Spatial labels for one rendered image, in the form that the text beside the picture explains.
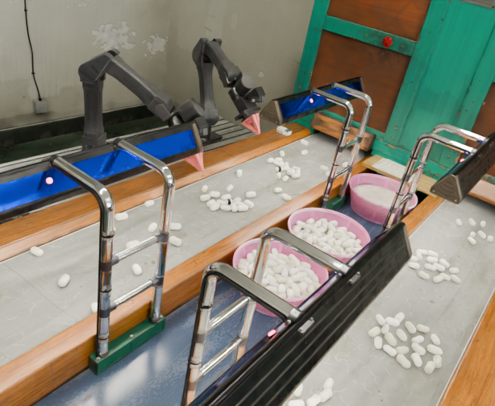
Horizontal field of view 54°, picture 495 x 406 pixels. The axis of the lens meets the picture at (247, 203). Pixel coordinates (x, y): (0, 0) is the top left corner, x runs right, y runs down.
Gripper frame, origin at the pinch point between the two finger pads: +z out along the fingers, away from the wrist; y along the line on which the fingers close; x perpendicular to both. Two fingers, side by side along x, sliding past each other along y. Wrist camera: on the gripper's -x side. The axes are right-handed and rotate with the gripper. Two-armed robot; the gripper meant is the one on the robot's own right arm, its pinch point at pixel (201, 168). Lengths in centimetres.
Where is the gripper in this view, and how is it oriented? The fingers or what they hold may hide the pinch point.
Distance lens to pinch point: 164.5
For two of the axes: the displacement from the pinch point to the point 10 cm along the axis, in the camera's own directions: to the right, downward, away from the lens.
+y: 6.0, -3.1, 7.4
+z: 4.8, 8.8, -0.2
